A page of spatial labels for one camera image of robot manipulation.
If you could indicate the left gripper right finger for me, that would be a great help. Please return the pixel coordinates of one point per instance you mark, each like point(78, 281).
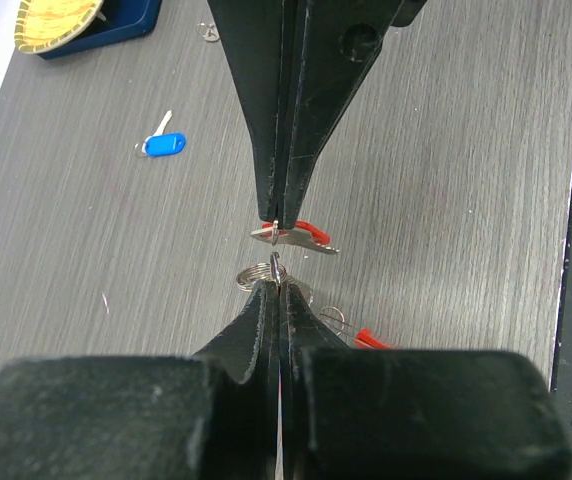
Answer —
point(354, 413)

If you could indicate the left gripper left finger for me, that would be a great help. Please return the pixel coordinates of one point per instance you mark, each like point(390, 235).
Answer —
point(211, 415)

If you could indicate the dark blue tray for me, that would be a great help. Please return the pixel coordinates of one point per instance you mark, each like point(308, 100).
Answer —
point(119, 21)

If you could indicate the plain silver key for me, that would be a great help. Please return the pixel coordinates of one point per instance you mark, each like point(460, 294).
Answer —
point(208, 32)

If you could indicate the yellow woven bamboo plate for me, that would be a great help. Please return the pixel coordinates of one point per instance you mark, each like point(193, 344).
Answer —
point(42, 26)

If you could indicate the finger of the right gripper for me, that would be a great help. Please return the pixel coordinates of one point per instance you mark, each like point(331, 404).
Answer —
point(250, 33)
point(330, 48)

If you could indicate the red tagged key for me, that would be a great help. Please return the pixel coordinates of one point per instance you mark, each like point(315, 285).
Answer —
point(303, 234)

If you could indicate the blue tagged key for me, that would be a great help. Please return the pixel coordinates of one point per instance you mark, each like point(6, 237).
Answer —
point(160, 143)

